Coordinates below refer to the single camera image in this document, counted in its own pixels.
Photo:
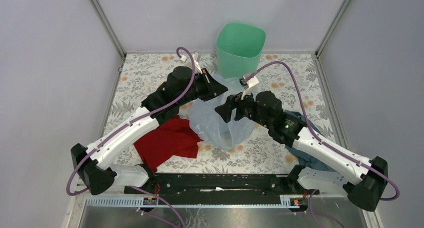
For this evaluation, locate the blue-grey cloth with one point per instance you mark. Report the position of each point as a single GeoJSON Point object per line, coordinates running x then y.
{"type": "Point", "coordinates": [304, 158]}

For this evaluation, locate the green plastic trash bin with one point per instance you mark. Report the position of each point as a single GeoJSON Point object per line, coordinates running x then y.
{"type": "Point", "coordinates": [238, 49]}

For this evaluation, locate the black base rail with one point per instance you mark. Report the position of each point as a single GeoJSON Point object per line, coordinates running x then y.
{"type": "Point", "coordinates": [224, 189]}

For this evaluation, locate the light blue plastic trash bag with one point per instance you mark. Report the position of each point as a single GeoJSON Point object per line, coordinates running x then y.
{"type": "Point", "coordinates": [209, 126]}

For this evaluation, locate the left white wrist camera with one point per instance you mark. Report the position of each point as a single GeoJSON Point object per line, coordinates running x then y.
{"type": "Point", "coordinates": [187, 65]}

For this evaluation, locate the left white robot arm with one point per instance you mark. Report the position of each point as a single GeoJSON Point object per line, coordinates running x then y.
{"type": "Point", "coordinates": [94, 163]}

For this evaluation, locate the red cloth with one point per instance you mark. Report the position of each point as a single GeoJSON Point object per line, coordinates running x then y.
{"type": "Point", "coordinates": [173, 138]}

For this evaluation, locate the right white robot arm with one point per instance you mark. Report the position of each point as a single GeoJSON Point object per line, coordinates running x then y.
{"type": "Point", "coordinates": [361, 179]}

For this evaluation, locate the floral table mat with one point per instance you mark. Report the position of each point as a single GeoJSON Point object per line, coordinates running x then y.
{"type": "Point", "coordinates": [296, 79]}

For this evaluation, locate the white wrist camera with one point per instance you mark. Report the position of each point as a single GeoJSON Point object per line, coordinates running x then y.
{"type": "Point", "coordinates": [187, 65]}
{"type": "Point", "coordinates": [249, 85]}

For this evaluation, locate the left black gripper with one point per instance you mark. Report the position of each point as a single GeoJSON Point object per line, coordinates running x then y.
{"type": "Point", "coordinates": [214, 88]}

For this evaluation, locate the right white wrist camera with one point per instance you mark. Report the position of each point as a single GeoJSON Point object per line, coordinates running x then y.
{"type": "Point", "coordinates": [249, 85]}

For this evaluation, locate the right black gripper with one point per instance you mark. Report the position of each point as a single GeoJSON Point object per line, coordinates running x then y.
{"type": "Point", "coordinates": [225, 110]}

